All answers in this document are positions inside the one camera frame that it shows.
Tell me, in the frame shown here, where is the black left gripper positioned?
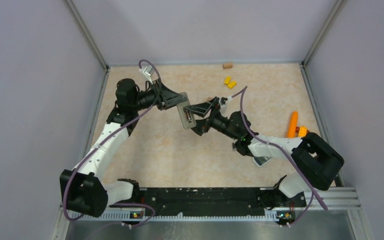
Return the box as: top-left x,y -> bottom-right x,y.
131,78 -> 187,111

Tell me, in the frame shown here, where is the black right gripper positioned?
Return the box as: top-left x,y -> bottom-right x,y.
184,96 -> 239,140

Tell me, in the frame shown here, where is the grey remote control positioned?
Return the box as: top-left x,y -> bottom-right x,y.
176,92 -> 197,130

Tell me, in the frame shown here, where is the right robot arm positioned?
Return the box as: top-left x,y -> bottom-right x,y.
185,97 -> 345,206

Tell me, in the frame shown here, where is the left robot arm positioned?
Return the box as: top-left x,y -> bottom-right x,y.
59,78 -> 187,221

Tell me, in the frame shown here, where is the white remote control with buttons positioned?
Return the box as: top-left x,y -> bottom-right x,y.
253,156 -> 272,168

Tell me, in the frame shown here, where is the yellow block right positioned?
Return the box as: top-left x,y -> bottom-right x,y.
227,81 -> 237,89

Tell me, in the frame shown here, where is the yellow block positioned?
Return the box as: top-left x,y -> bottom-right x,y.
227,81 -> 237,89
223,76 -> 231,85

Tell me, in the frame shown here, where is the yellow block left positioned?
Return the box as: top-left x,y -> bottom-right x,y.
223,76 -> 231,85

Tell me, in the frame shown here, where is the tan wooden block far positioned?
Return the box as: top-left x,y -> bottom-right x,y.
222,62 -> 233,70

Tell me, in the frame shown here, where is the orange toy carrot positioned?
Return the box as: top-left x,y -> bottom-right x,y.
286,111 -> 298,138

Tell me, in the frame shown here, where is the orange toy brick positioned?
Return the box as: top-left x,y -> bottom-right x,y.
295,125 -> 310,138

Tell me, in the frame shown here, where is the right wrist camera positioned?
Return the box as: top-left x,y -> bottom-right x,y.
219,97 -> 229,106

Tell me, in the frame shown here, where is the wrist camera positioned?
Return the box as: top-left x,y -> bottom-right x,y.
139,65 -> 155,85
219,97 -> 229,106

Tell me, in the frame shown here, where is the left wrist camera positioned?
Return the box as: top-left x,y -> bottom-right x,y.
139,65 -> 155,85

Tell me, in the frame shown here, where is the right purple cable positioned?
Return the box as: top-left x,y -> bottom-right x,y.
226,86 -> 329,228

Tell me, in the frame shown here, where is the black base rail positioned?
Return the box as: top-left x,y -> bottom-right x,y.
125,187 -> 307,217

